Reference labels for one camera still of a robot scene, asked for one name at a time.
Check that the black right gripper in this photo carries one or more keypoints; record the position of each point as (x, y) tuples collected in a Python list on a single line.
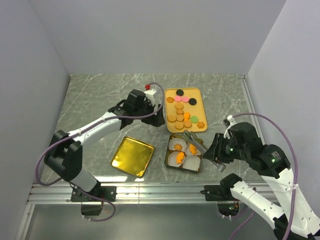
[(214, 150)]

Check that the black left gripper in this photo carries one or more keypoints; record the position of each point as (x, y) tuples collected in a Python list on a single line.
[(154, 120)]

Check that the metal serving tongs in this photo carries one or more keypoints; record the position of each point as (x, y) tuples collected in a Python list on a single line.
[(197, 145)]

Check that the orange fish cookie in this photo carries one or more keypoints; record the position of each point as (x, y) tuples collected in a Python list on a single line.
[(186, 116), (193, 150), (180, 158)]

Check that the orange swirl cookie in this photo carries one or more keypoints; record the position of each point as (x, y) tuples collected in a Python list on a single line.
[(178, 147)]

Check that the gold tin lid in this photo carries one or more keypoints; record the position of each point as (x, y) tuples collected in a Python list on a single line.
[(133, 157)]

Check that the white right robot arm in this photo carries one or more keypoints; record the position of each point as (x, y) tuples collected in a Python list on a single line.
[(292, 218)]

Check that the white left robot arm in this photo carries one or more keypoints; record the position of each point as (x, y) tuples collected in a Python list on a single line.
[(65, 154)]

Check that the round biscuit sandwich cookie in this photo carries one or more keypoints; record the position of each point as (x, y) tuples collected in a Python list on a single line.
[(179, 125), (179, 105), (171, 118)]

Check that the orange flower cookie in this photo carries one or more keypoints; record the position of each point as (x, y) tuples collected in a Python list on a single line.
[(180, 117)]

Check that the brown oval cookie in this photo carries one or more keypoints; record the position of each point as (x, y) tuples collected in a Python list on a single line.
[(180, 111)]

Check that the white paper cup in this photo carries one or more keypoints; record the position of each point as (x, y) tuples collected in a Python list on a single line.
[(171, 161), (174, 141), (188, 153), (191, 162)]

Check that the yellow cookie tray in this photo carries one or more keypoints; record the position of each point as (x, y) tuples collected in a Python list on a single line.
[(194, 110)]

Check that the pink macaron cookie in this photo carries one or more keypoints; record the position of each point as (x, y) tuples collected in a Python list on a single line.
[(185, 99), (178, 98)]

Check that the brown round cookie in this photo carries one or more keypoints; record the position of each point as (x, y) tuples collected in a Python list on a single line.
[(187, 124)]

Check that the tan flower cookie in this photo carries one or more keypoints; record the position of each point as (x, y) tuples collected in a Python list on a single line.
[(201, 125)]

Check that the black sandwich cookie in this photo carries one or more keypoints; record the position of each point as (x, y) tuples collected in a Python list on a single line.
[(180, 92), (192, 101)]

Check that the green macaron cookie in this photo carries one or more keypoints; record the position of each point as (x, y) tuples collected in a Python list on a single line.
[(194, 119)]

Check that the black gold cookie tin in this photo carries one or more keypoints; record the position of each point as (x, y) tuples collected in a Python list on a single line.
[(180, 169)]

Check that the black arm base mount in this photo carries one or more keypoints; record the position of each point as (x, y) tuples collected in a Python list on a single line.
[(216, 193)]

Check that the aluminium table rail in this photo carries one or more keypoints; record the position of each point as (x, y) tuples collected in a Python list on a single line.
[(126, 193)]

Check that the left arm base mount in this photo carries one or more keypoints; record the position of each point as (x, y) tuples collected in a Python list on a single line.
[(107, 193)]

